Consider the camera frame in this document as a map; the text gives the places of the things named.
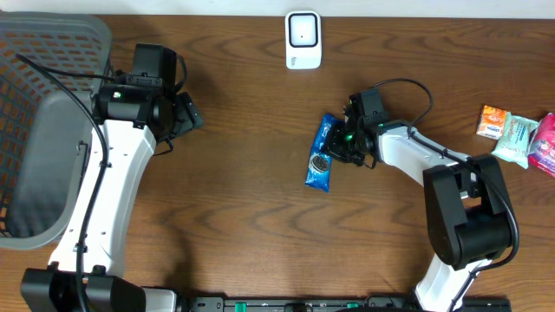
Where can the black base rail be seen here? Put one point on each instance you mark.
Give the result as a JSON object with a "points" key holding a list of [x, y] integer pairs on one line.
{"points": [[218, 304]]}

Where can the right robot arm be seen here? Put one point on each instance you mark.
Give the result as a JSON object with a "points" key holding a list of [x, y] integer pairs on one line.
{"points": [[471, 223]]}

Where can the orange Kleenex tissue pack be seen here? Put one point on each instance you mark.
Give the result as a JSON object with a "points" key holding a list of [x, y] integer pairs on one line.
{"points": [[492, 122]]}

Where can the purple Carefree pad pack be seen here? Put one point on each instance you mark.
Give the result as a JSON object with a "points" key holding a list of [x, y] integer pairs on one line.
{"points": [[541, 151]]}

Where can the grey plastic mesh basket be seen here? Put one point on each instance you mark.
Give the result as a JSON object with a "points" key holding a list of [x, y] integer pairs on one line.
{"points": [[40, 123]]}

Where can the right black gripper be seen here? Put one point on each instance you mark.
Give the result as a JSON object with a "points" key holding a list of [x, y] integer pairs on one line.
{"points": [[333, 149]]}

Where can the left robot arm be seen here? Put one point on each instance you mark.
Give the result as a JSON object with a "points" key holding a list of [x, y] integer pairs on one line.
{"points": [[91, 219]]}

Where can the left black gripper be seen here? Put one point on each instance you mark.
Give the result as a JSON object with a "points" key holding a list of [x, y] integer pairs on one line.
{"points": [[187, 115]]}

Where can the teal wet wipes pack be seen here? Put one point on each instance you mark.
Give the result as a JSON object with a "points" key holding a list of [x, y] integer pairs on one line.
{"points": [[513, 145]]}

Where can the blue snack wrapper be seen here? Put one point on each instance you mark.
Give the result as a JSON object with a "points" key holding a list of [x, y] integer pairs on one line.
{"points": [[318, 171]]}

